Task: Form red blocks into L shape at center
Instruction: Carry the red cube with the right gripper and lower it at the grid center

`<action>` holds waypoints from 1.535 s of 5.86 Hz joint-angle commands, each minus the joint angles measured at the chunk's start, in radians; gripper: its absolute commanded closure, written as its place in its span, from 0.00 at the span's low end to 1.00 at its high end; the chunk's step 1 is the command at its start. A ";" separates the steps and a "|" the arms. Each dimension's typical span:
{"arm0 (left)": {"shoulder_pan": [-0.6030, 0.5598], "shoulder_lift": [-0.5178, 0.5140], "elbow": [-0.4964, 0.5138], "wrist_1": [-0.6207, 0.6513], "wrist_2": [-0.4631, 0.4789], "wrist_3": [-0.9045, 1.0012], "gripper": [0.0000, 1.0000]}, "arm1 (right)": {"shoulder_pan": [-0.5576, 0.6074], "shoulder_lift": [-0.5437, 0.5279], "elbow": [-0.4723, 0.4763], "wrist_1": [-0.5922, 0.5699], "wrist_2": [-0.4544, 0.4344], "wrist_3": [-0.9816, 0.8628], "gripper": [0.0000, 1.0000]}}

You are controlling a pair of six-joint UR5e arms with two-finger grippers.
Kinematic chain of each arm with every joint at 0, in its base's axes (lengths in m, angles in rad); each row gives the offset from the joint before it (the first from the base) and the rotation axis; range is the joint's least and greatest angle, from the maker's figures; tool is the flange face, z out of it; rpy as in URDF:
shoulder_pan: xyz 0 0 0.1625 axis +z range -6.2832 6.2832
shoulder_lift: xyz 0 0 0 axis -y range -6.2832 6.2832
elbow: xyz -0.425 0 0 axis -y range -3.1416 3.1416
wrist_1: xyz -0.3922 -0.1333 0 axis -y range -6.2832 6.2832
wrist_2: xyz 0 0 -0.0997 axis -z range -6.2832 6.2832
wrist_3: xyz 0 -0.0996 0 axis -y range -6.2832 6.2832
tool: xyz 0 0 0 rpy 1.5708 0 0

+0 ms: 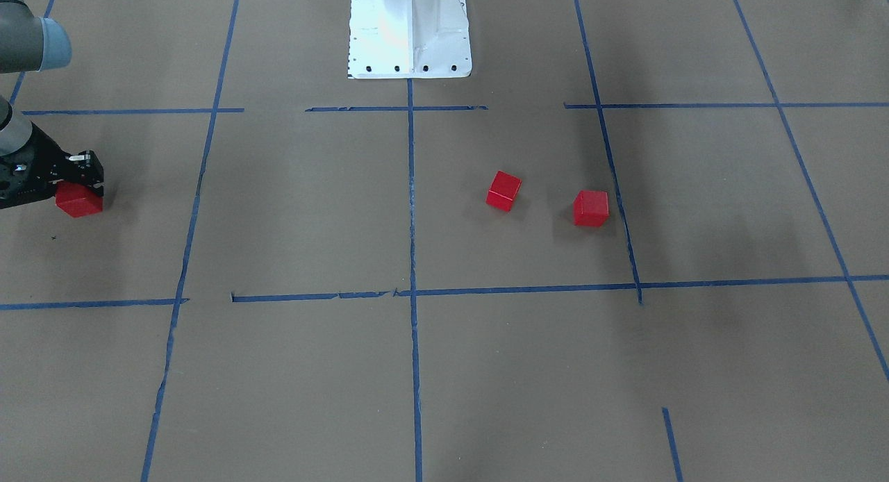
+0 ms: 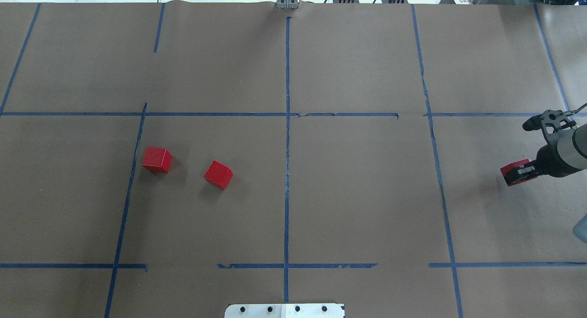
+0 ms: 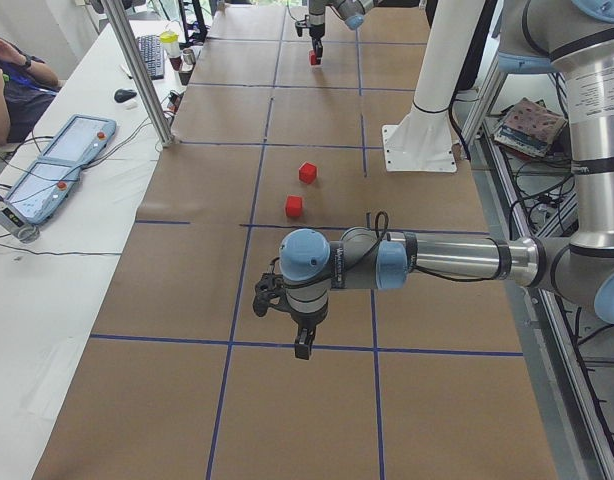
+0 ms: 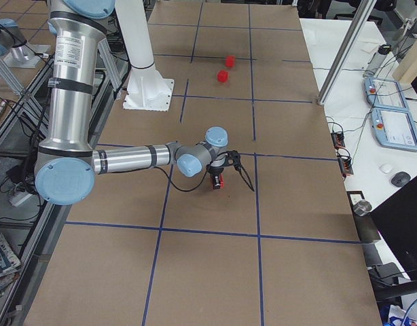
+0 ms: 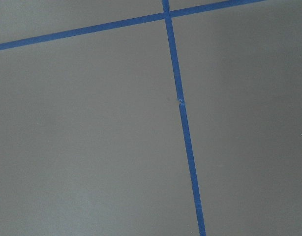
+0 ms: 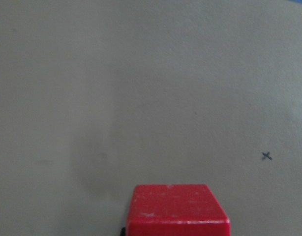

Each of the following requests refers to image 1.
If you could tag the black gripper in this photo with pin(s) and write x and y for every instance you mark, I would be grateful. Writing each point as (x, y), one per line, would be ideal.
(36, 164)

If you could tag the white pedestal column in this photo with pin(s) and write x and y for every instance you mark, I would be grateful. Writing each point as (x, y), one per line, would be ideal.
(407, 39)

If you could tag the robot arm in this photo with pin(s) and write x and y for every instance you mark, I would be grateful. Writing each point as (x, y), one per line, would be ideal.
(29, 43)

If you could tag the red block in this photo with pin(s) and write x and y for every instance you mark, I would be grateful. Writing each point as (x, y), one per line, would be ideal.
(591, 208)
(503, 191)

